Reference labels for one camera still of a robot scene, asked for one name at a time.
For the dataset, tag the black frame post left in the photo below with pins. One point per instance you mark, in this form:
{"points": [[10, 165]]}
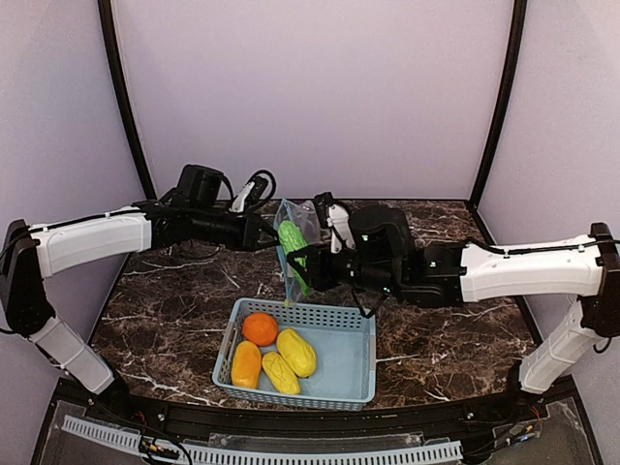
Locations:
{"points": [[122, 97]]}

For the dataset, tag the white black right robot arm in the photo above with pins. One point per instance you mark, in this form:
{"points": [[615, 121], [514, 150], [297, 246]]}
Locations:
{"points": [[586, 266]]}

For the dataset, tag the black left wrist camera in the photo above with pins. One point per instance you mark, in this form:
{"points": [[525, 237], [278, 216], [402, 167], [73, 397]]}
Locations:
{"points": [[200, 185]]}

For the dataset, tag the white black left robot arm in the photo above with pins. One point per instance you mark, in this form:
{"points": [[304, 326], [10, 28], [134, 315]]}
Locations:
{"points": [[33, 254]]}

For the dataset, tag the black frame post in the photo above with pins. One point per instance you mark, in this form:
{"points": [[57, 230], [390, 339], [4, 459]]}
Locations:
{"points": [[517, 25], [122, 97]]}

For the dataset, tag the green toy bitter gourd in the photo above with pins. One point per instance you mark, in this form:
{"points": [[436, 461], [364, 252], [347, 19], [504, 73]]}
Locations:
{"points": [[291, 238]]}

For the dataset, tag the yellow wrinkled toy fruit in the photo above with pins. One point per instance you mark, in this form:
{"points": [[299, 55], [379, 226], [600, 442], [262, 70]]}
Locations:
{"points": [[280, 373]]}

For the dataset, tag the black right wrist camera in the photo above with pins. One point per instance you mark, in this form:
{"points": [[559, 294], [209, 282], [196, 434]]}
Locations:
{"points": [[381, 234]]}

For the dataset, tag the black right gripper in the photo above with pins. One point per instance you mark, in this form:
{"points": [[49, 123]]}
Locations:
{"points": [[320, 264]]}

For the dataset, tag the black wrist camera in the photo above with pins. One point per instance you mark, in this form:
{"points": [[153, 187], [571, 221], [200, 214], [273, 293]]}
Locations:
{"points": [[381, 234], [200, 185]]}

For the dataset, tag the orange toy fruit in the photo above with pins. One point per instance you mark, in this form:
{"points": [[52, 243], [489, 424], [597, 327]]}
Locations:
{"points": [[260, 329]]}

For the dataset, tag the light blue perforated plastic basket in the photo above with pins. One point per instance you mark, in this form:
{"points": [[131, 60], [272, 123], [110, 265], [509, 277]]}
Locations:
{"points": [[343, 339]]}

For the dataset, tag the black table front rail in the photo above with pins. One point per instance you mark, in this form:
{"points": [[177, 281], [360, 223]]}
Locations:
{"points": [[458, 419]]}

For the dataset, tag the orange yellow toy mango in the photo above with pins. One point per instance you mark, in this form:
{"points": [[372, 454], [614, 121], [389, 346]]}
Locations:
{"points": [[246, 365]]}

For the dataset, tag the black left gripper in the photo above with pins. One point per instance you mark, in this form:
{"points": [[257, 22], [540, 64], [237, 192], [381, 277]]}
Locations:
{"points": [[264, 232]]}

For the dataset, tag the clear zip bag blue zipper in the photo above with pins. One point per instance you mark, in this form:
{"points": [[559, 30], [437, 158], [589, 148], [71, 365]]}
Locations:
{"points": [[297, 225]]}

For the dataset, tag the white slotted cable duct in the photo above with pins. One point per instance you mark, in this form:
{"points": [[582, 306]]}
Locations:
{"points": [[237, 449]]}

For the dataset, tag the black frame post right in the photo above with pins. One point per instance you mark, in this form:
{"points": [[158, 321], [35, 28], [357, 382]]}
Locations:
{"points": [[517, 25]]}

